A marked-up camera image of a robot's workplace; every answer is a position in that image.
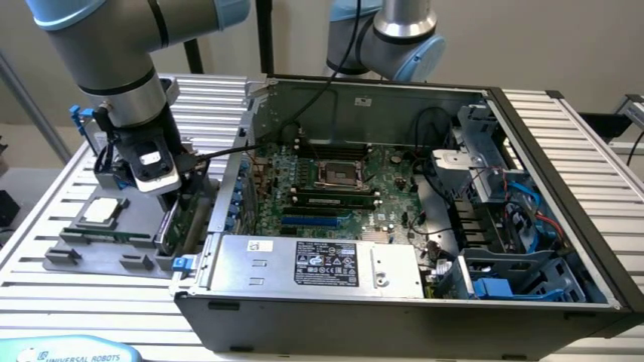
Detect grey metal disk bay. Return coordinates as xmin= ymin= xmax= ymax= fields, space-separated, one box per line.
xmin=431 ymin=104 xmax=531 ymax=203

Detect installed black RAM stick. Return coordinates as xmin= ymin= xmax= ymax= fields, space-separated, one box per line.
xmin=290 ymin=188 xmax=380 ymax=210

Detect green motherboard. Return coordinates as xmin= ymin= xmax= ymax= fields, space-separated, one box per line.
xmin=240 ymin=141 xmax=458 ymax=265

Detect green graphics card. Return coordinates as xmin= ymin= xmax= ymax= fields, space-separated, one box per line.
xmin=154 ymin=186 xmax=216 ymax=254

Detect teach pendant Universal Robots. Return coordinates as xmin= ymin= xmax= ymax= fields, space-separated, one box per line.
xmin=0 ymin=334 xmax=146 ymax=362

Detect green RAM stick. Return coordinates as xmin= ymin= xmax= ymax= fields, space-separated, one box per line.
xmin=62 ymin=225 xmax=154 ymax=241

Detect blue expansion slot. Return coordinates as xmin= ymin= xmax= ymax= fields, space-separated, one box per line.
xmin=280 ymin=214 xmax=339 ymax=229

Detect CPU socket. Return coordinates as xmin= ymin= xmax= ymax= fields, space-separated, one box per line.
xmin=314 ymin=159 xmax=372 ymax=190

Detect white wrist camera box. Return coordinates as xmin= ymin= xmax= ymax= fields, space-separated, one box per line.
xmin=127 ymin=140 xmax=183 ymax=194

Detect grey plastic drive cage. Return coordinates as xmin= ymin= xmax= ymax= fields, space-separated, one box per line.
xmin=436 ymin=247 xmax=590 ymax=302

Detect silver power supply unit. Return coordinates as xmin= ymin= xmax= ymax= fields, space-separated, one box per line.
xmin=199 ymin=234 xmax=428 ymax=299

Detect silver CPU chip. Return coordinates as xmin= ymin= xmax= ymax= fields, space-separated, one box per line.
xmin=82 ymin=196 xmax=131 ymax=228

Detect black box with aluminium rail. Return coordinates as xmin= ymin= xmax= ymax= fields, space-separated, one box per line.
xmin=576 ymin=93 xmax=644 ymax=155

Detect grey parts rack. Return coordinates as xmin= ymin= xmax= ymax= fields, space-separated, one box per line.
xmin=42 ymin=171 xmax=223 ymax=281

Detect black expansion slot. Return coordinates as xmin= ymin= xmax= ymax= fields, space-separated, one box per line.
xmin=280 ymin=204 xmax=351 ymax=218

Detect black open PC case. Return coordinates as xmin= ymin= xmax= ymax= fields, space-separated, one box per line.
xmin=168 ymin=75 xmax=644 ymax=355

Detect aluminium frame profile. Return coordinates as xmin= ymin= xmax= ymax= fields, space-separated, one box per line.
xmin=0 ymin=48 xmax=72 ymax=164

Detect disk with blue carrier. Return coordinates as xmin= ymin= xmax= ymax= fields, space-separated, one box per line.
xmin=68 ymin=104 xmax=115 ymax=156

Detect red wire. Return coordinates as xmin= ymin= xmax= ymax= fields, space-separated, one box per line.
xmin=535 ymin=213 xmax=566 ymax=242

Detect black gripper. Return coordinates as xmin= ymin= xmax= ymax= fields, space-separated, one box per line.
xmin=110 ymin=109 xmax=211 ymax=199

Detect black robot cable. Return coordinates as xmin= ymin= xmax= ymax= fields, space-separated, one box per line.
xmin=194 ymin=0 xmax=364 ymax=164

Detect black stand pole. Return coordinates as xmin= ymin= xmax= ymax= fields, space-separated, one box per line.
xmin=255 ymin=0 xmax=278 ymax=75

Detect blue wire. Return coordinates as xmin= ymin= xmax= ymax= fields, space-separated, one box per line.
xmin=503 ymin=179 xmax=564 ymax=250

